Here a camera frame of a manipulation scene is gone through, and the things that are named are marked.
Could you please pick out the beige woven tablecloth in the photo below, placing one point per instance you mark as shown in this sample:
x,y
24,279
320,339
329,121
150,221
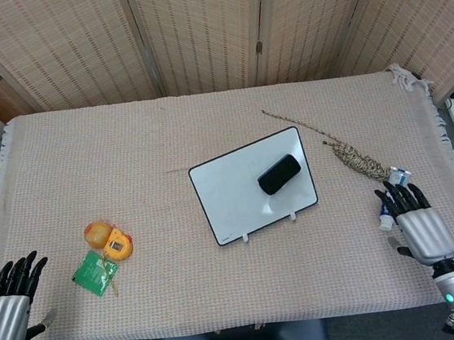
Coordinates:
x,y
166,144

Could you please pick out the white toothpaste tube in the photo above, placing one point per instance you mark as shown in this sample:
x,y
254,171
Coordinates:
x,y
385,221

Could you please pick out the yellow tape measure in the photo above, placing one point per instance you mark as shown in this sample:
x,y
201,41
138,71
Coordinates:
x,y
116,246

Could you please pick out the green foil packet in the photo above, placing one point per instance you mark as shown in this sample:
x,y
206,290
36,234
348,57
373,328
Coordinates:
x,y
91,271

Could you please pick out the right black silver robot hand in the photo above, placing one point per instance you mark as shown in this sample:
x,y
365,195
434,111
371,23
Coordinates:
x,y
427,233

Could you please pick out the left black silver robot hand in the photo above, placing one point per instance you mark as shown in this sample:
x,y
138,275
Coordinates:
x,y
6,322

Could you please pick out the white plastic board stand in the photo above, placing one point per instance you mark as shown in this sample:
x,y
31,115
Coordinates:
x,y
246,238

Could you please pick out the black whiteboard eraser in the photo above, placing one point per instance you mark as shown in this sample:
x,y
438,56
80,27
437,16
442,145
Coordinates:
x,y
278,174

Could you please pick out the small white whiteboard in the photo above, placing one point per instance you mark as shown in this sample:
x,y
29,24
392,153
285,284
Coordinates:
x,y
230,194

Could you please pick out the small white blue bottle pack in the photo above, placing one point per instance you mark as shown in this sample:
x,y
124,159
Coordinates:
x,y
399,176

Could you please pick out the orange yellow toy apple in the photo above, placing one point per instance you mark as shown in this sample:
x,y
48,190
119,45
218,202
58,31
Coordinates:
x,y
94,232

